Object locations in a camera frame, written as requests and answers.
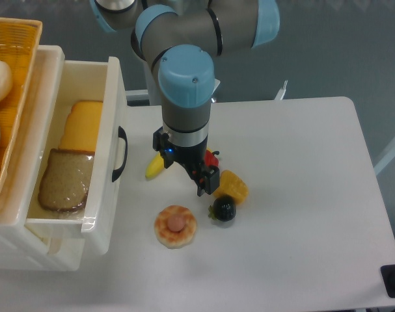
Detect yellow toast slice toy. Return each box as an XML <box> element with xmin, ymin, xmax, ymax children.
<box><xmin>58</xmin><ymin>101</ymin><xmax>103</xmax><ymax>153</ymax></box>

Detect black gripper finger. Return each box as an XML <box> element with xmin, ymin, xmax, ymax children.
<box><xmin>193</xmin><ymin>163</ymin><xmax>220</xmax><ymax>196</ymax></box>

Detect open white drawer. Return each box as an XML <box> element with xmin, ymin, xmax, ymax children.
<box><xmin>26</xmin><ymin>57</ymin><xmax>128</xmax><ymax>254</ymax></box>

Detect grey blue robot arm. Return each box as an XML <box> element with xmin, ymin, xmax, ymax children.
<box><xmin>90</xmin><ymin>1</ymin><xmax>280</xmax><ymax>194</ymax></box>

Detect orange toy corn piece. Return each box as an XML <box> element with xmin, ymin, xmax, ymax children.
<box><xmin>213</xmin><ymin>170</ymin><xmax>249</xmax><ymax>205</ymax></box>

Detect dark toy blackberry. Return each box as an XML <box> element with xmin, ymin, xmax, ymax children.
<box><xmin>208</xmin><ymin>195</ymin><xmax>237</xmax><ymax>222</ymax></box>

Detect white plastic drawer cabinet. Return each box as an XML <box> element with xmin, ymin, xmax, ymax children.
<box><xmin>0</xmin><ymin>45</ymin><xmax>129</xmax><ymax>272</ymax></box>

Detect yellow toy banana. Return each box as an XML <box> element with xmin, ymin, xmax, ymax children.
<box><xmin>145</xmin><ymin>153</ymin><xmax>165</xmax><ymax>180</ymax></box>

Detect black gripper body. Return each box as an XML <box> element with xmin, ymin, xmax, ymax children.
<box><xmin>152</xmin><ymin>127</ymin><xmax>208</xmax><ymax>182</ymax></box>

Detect brown bread slice toy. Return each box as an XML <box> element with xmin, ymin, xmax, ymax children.
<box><xmin>38</xmin><ymin>149</ymin><xmax>94</xmax><ymax>213</ymax></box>

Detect yellow woven basket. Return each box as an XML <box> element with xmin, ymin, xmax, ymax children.
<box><xmin>0</xmin><ymin>18</ymin><xmax>42</xmax><ymax>195</ymax></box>

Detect round sausage bun toy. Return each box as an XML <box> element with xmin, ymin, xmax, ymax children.
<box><xmin>154</xmin><ymin>205</ymin><xmax>197</xmax><ymax>249</ymax></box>

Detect black drawer handle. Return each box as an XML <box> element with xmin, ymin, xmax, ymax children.
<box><xmin>111</xmin><ymin>126</ymin><xmax>128</xmax><ymax>182</ymax></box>

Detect red toy pepper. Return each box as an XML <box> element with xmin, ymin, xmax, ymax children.
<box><xmin>204</xmin><ymin>149</ymin><xmax>220</xmax><ymax>167</ymax></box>

